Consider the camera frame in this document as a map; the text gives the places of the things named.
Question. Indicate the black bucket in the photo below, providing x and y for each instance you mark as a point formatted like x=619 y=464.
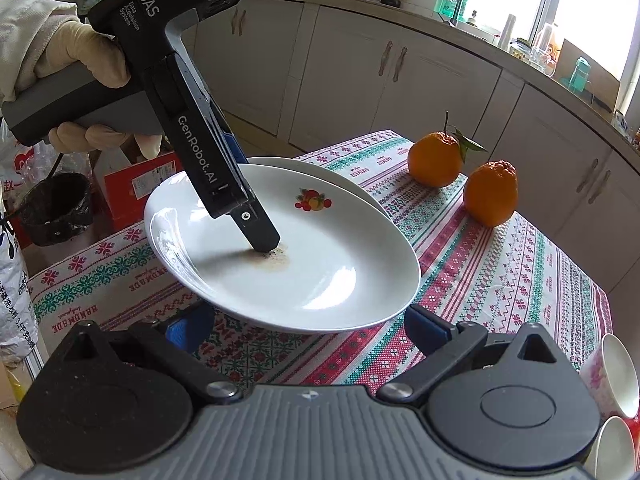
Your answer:
x=55 y=210

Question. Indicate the stack of paper cups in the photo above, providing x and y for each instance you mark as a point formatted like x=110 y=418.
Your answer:
x=507 y=35

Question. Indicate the orange with green leaf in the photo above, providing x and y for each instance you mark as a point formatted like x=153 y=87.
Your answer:
x=434 y=160

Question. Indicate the brown cutting board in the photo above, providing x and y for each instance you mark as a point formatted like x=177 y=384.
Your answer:
x=607 y=80

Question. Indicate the bumpy orange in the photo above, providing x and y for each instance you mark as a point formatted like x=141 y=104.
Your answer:
x=490 y=195

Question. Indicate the green dish soap bottle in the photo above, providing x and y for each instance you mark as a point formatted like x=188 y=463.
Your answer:
x=450 y=6

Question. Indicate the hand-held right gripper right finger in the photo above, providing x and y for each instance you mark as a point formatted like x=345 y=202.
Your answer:
x=427 y=330

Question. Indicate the kitchen window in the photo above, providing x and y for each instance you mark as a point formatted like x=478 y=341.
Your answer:
x=590 y=10

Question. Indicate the teal water bottle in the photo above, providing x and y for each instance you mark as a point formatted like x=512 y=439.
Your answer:
x=580 y=77

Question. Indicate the white kitchen cabinets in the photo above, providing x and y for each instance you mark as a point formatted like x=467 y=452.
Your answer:
x=440 y=90

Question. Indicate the person's left forearm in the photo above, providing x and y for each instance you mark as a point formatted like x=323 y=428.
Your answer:
x=30 y=15

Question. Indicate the white floral plate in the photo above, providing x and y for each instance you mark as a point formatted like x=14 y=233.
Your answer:
x=325 y=169
x=330 y=240

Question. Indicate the person's left hand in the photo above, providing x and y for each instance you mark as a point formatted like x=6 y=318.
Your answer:
x=85 y=50

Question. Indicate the patterned striped tablecloth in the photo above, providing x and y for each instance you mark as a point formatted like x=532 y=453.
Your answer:
x=500 y=285

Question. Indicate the white printed bag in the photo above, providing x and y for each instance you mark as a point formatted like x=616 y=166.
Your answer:
x=17 y=285

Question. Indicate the beige kitchen countertop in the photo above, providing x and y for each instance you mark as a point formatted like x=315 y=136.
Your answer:
x=350 y=4

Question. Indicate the glass mug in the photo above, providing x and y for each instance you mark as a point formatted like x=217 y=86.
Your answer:
x=542 y=62

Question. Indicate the white floral bowl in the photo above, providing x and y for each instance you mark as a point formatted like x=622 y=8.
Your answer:
x=612 y=375
x=615 y=450

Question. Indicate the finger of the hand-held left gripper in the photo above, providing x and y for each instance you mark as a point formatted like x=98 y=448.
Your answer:
x=234 y=147
x=257 y=230

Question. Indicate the glass teapot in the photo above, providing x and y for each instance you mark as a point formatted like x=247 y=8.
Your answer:
x=521 y=52

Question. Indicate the red box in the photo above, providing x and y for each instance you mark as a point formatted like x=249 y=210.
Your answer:
x=130 y=190

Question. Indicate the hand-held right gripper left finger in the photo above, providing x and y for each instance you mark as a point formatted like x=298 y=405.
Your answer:
x=187 y=330

